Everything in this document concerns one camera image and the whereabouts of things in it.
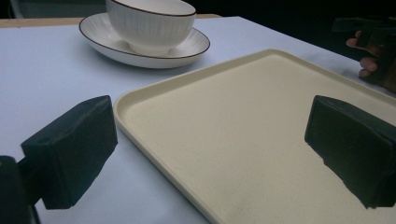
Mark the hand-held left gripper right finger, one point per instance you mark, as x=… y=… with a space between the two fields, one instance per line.
x=355 y=146

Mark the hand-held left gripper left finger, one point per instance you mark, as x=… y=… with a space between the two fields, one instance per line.
x=71 y=149

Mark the beige plastic tray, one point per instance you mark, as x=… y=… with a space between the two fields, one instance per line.
x=249 y=140

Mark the white ribbed plate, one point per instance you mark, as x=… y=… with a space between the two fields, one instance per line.
x=102 y=40

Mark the white ribbed bowl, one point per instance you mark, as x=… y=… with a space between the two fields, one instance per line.
x=149 y=28

